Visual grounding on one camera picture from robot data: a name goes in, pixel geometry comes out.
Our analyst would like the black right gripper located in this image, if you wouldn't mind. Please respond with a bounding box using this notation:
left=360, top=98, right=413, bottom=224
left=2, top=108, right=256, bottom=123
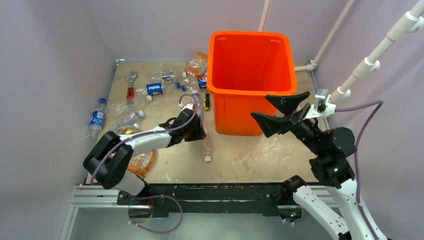
left=251, top=90, right=326, bottom=155

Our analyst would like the large clear plastic bottle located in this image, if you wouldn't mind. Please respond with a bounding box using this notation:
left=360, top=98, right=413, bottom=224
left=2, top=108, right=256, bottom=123
left=191, top=90, right=212, bottom=163

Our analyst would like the blue pepsi label bottle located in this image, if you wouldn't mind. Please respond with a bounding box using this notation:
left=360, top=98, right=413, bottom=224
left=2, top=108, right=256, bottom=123
left=135, top=81, right=181, bottom=102

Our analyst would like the orange plastic bin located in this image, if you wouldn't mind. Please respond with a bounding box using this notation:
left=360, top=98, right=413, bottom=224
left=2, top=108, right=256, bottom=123
left=206, top=31, right=298, bottom=136

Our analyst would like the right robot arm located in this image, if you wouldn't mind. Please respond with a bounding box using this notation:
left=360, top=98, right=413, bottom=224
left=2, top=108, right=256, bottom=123
left=251, top=89, right=386, bottom=240

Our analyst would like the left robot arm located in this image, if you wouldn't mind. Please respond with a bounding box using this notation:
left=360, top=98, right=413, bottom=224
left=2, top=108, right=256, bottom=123
left=82, top=106, right=206, bottom=205

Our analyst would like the orange bottle behind bin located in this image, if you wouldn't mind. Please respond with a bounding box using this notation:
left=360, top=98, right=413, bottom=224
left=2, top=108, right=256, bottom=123
left=184, top=51, right=208, bottom=78

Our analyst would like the yellow black screwdriver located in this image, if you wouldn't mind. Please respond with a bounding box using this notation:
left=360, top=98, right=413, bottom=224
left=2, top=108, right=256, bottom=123
left=203, top=92, right=210, bottom=111

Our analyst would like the small label clear bottle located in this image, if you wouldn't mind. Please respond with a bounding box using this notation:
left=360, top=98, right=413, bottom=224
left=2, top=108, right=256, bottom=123
left=160, top=69, right=176, bottom=82

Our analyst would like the crushed orange label bottle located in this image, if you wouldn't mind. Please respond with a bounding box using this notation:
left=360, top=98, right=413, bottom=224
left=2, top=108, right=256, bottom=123
left=127, top=149, right=157, bottom=177

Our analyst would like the small clear white-cap bottle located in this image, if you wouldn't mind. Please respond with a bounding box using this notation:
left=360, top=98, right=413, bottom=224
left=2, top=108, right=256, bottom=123
left=108, top=110, right=145, bottom=134

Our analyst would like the red adjustable wrench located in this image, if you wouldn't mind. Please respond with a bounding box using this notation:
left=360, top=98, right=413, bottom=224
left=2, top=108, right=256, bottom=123
left=126, top=70, right=138, bottom=104

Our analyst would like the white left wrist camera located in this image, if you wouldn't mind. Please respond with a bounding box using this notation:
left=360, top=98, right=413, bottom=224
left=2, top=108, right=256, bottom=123
left=178, top=102, right=196, bottom=112

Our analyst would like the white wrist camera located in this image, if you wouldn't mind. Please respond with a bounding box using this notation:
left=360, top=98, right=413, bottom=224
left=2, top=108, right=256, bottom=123
left=178, top=102, right=196, bottom=112
left=304, top=88, right=336, bottom=119

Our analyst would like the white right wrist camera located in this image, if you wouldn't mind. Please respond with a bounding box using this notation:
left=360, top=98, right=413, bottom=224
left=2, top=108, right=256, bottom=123
left=304, top=88, right=336, bottom=119

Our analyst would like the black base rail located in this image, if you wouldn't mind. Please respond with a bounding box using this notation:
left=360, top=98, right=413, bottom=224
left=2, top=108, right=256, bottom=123
left=117, top=175, right=305, bottom=218

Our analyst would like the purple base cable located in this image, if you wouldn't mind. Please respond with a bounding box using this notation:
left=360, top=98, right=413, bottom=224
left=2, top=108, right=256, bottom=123
left=127, top=194, right=185, bottom=235

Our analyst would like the white pvc pipe frame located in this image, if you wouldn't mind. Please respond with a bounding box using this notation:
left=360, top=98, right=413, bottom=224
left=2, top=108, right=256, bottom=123
left=263, top=0, right=424, bottom=103

